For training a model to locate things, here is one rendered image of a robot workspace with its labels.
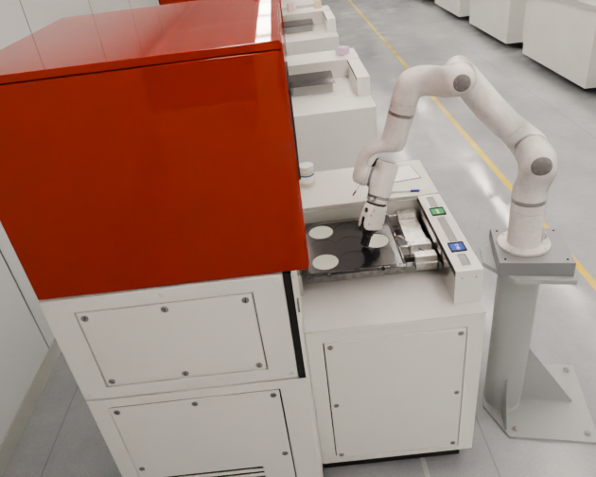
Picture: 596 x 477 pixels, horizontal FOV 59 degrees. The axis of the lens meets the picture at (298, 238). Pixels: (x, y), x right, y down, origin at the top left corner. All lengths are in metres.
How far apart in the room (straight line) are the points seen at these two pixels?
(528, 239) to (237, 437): 1.25
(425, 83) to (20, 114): 1.19
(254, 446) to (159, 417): 0.34
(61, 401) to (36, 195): 1.88
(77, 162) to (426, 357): 1.32
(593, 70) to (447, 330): 4.92
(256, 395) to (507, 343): 1.13
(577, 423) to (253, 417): 1.50
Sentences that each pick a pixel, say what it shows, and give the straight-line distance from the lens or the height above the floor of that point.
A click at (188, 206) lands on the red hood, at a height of 1.45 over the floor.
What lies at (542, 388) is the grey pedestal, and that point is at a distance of 2.70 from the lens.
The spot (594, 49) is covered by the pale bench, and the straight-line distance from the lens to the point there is 6.45.
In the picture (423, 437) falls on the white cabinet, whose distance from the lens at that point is 2.32.
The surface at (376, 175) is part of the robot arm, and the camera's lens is 1.97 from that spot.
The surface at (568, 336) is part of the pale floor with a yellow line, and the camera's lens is 3.13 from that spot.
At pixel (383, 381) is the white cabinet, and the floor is 0.54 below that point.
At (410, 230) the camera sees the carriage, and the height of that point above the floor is 0.88.
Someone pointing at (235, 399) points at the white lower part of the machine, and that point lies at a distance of 1.75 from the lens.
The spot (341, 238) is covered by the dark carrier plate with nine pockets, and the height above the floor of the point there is 0.90.
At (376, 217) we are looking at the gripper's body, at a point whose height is 1.03.
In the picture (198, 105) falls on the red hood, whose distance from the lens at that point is 1.21.
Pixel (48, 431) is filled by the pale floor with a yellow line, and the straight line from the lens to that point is 3.03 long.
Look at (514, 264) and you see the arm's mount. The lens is 2.05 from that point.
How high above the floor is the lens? 2.05
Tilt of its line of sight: 32 degrees down
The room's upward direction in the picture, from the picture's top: 8 degrees counter-clockwise
